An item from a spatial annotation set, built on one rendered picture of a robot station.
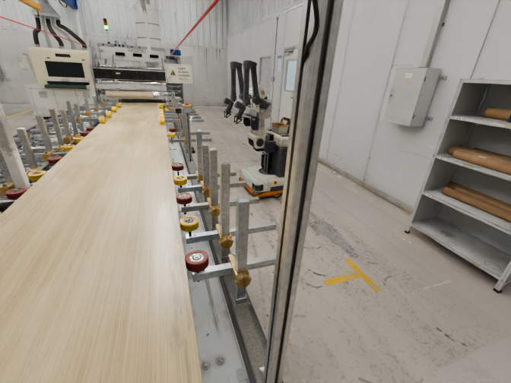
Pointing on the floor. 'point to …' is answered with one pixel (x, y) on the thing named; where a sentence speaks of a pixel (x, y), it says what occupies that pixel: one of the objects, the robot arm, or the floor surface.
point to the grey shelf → (471, 179)
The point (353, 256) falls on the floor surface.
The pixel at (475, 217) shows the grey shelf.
